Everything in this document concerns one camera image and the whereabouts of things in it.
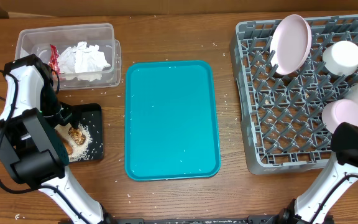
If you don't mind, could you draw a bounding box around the golden food scrap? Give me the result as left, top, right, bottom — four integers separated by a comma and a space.
68, 127, 86, 145

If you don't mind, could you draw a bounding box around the brown carrot-shaped food scrap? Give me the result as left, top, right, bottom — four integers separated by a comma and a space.
56, 131, 73, 155

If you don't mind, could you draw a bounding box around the red snack wrapper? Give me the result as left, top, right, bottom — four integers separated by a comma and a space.
48, 44, 60, 75

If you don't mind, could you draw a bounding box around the white napkin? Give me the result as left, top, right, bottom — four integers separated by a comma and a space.
57, 41, 111, 82

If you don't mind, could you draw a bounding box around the large white plate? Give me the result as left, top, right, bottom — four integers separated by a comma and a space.
270, 14, 312, 75

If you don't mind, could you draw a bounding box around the small white plate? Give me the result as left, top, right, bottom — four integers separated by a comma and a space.
321, 99, 358, 133

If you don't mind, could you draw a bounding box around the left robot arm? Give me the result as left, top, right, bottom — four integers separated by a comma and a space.
0, 54, 115, 223

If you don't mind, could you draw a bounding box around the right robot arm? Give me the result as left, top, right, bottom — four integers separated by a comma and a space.
271, 84, 358, 223

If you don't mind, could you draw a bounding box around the grey dishwasher rack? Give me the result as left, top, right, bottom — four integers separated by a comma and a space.
230, 15, 358, 175

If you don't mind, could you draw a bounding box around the black tray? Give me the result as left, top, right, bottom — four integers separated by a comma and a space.
74, 103, 104, 162

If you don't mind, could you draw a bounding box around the pile of white rice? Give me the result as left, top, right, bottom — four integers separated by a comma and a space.
55, 124, 93, 162

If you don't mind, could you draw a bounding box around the clear plastic bin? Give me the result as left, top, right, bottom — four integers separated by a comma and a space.
15, 23, 121, 90

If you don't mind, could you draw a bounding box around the teal serving tray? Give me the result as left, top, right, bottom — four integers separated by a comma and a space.
124, 60, 221, 181

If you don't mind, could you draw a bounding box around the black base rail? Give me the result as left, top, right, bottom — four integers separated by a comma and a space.
108, 215, 278, 224

